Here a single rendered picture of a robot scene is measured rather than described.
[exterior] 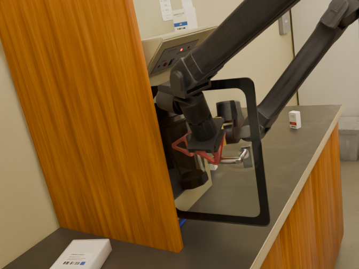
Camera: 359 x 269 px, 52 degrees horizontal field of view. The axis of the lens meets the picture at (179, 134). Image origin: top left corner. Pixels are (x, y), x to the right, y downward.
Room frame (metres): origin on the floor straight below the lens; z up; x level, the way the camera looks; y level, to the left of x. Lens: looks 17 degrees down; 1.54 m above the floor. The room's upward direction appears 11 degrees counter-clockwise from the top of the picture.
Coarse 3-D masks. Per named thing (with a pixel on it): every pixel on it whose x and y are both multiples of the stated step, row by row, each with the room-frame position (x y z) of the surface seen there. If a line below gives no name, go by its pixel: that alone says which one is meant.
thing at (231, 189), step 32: (224, 96) 0.86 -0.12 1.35; (160, 128) 0.96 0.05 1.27; (224, 128) 0.87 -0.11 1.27; (256, 128) 0.83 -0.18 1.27; (192, 160) 0.92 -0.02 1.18; (256, 160) 0.83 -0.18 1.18; (192, 192) 0.93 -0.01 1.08; (224, 192) 0.88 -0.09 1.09; (256, 192) 0.84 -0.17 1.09; (256, 224) 0.85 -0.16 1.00
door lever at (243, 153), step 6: (240, 150) 0.85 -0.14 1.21; (246, 150) 0.84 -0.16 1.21; (210, 156) 0.85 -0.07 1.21; (222, 156) 0.84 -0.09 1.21; (228, 156) 0.83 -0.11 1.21; (234, 156) 0.82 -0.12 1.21; (240, 156) 0.81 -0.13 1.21; (246, 156) 0.84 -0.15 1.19; (222, 162) 0.83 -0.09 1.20; (228, 162) 0.82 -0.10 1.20; (234, 162) 0.81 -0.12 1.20; (240, 162) 0.80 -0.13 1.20
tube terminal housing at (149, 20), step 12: (144, 0) 1.08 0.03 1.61; (156, 0) 1.13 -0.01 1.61; (180, 0) 1.24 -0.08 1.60; (144, 12) 1.07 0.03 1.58; (156, 12) 1.12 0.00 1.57; (144, 24) 1.06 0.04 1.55; (156, 24) 1.11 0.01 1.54; (168, 24) 1.16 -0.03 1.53; (144, 36) 1.05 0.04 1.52; (168, 72) 1.12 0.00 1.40; (156, 84) 1.06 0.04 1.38
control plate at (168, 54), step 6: (192, 42) 1.09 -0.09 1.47; (168, 48) 0.97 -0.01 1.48; (174, 48) 1.00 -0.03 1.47; (180, 48) 1.04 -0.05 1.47; (186, 48) 1.08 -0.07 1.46; (192, 48) 1.12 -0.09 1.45; (162, 54) 0.97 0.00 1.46; (168, 54) 1.00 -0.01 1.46; (174, 54) 1.03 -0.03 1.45; (180, 54) 1.07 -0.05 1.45; (186, 54) 1.12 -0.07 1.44; (162, 60) 0.99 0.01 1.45; (168, 60) 1.03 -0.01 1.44; (174, 60) 1.06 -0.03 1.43; (156, 66) 0.98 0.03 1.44; (162, 66) 1.02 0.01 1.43; (168, 66) 1.06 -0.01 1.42; (156, 72) 1.01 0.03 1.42
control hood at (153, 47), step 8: (216, 24) 1.18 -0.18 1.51; (176, 32) 1.08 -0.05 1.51; (184, 32) 1.01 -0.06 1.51; (192, 32) 1.04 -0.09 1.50; (200, 32) 1.09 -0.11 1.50; (208, 32) 1.14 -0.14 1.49; (144, 40) 0.95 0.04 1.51; (152, 40) 0.93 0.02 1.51; (160, 40) 0.92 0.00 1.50; (168, 40) 0.94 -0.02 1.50; (176, 40) 0.98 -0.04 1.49; (184, 40) 1.03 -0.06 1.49; (192, 40) 1.08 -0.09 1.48; (200, 40) 1.13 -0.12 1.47; (144, 48) 0.95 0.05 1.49; (152, 48) 0.94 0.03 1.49; (160, 48) 0.93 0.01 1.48; (144, 56) 0.95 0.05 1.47; (152, 56) 0.94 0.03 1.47; (152, 64) 0.96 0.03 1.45; (160, 72) 1.05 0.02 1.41
